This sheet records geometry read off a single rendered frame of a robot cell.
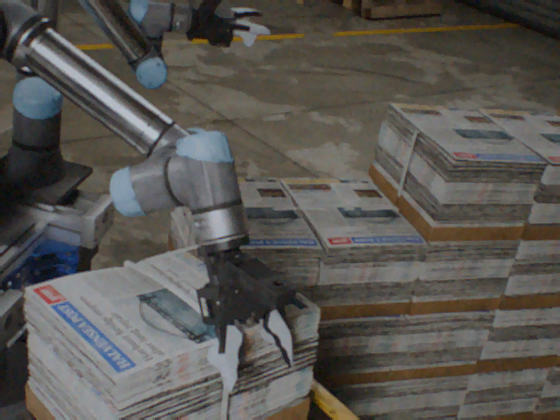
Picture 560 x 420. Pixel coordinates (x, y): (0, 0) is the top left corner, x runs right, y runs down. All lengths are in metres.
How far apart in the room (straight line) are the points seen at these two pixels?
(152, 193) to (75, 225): 0.91
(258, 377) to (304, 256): 0.71
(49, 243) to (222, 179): 1.03
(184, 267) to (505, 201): 1.03
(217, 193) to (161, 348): 0.23
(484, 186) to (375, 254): 0.32
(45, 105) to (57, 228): 0.31
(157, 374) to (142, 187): 0.27
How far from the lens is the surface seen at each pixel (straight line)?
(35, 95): 2.01
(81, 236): 2.07
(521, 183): 2.15
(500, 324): 2.41
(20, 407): 1.43
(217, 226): 1.12
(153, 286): 1.32
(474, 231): 2.14
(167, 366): 1.14
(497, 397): 2.60
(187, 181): 1.13
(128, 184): 1.18
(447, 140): 2.11
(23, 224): 2.08
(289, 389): 1.35
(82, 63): 1.33
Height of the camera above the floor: 1.76
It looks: 27 degrees down
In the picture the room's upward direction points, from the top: 11 degrees clockwise
